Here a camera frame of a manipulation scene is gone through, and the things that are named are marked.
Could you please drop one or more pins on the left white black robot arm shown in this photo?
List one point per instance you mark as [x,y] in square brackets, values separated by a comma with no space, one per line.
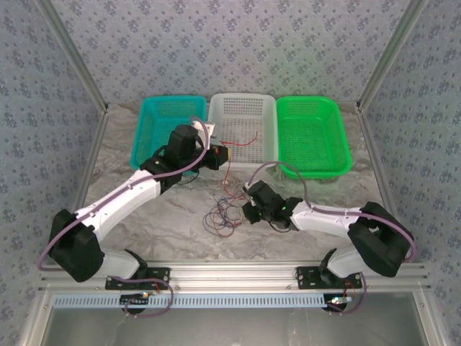
[119,202]

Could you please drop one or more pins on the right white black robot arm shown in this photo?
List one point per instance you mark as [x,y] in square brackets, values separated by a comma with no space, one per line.
[324,218]

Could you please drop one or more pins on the teal plastic basket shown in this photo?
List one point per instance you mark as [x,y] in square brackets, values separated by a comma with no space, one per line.
[158,115]

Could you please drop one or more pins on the white plastic basket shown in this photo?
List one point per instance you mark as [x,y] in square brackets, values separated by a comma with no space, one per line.
[248,108]

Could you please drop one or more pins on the green plastic basket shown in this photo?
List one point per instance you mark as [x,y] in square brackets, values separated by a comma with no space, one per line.
[309,137]

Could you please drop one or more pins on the small black controller board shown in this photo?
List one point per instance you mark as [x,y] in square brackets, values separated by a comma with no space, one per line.
[338,300]
[135,299]

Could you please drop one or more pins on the aluminium front frame rail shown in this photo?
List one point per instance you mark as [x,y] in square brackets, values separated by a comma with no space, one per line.
[230,274]

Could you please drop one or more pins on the aluminium table side rail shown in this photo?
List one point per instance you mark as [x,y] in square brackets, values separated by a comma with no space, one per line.
[89,162]
[376,162]

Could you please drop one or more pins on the aluminium frame corner post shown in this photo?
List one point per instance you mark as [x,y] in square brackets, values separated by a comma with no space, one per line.
[73,54]
[390,54]

